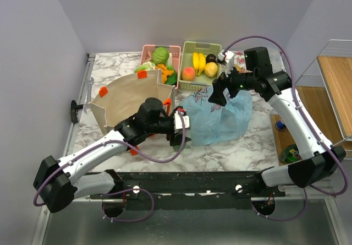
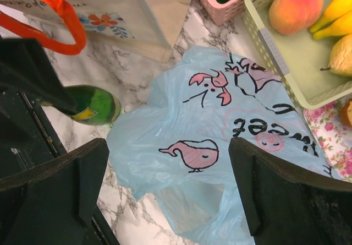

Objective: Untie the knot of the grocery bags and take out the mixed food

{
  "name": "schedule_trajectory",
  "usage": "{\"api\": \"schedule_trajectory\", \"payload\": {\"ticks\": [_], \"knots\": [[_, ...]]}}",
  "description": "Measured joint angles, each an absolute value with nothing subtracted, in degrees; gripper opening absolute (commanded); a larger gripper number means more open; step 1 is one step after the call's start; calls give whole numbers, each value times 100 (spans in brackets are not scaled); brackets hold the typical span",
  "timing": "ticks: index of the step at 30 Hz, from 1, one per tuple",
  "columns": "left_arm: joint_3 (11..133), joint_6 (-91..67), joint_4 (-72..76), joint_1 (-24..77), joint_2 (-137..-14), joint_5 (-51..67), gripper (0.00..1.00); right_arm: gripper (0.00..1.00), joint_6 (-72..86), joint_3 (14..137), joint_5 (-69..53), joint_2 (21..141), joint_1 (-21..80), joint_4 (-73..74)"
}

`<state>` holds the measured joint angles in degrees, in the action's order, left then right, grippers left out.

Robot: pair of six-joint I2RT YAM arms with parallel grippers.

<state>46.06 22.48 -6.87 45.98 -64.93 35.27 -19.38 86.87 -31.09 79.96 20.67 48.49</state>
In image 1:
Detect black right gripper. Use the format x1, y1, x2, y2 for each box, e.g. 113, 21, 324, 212
208, 59, 257, 106

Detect light blue plastic grocery bag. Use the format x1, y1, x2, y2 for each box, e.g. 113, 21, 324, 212
179, 86, 252, 146

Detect pink orange peach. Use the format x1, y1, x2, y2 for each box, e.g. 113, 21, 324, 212
181, 67, 196, 81

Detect yellow orange food piece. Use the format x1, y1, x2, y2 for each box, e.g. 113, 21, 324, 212
155, 64, 168, 84

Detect beige canvas tote bag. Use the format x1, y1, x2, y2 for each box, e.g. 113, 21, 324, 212
89, 69, 177, 156

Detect silver metal can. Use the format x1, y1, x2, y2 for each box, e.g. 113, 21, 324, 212
275, 119, 286, 131

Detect green cabbage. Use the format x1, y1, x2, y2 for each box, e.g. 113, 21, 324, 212
152, 47, 170, 65

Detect white cauliflower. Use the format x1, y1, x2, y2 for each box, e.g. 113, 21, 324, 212
134, 61, 156, 73

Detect bread slice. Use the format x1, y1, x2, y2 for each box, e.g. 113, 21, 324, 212
234, 64, 246, 73

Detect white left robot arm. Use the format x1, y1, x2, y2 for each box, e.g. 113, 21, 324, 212
33, 97, 190, 213

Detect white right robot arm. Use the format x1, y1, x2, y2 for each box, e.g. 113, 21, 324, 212
209, 47, 346, 197

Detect yellow pear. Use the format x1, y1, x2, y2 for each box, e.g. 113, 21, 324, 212
204, 62, 218, 78

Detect dark purple plum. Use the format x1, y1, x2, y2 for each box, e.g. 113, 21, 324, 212
206, 53, 217, 63

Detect yellow banana bunch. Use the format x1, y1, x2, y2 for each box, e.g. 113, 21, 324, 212
192, 52, 206, 76

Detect floral rectangular tray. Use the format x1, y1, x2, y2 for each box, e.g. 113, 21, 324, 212
231, 51, 250, 73

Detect green bok choy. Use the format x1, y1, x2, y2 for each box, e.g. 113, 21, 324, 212
165, 54, 178, 85

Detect green plastic basket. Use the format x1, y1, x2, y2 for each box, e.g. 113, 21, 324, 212
178, 41, 222, 91

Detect clear plastic organizer box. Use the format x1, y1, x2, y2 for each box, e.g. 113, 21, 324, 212
268, 48, 284, 73

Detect pink plastic basket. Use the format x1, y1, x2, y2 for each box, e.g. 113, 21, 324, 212
140, 45, 182, 73

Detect green glass bottle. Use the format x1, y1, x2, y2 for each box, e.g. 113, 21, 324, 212
279, 144, 301, 165

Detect silver metal wrench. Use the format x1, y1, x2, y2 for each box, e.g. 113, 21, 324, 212
83, 77, 94, 114

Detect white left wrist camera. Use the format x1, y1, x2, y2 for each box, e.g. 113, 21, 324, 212
174, 106, 190, 130

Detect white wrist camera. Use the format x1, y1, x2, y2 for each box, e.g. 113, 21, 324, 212
217, 50, 235, 76
174, 106, 190, 130

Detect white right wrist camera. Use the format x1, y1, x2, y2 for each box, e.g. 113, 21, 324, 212
217, 50, 235, 76

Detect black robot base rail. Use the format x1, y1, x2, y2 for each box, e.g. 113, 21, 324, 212
91, 170, 285, 210

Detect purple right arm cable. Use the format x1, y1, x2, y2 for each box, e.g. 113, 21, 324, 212
219, 35, 349, 222

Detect black clamp handle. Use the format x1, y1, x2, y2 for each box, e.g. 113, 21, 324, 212
70, 100, 84, 124

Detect white wire wooden shelf rack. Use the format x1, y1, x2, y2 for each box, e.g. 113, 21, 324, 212
268, 39, 352, 173

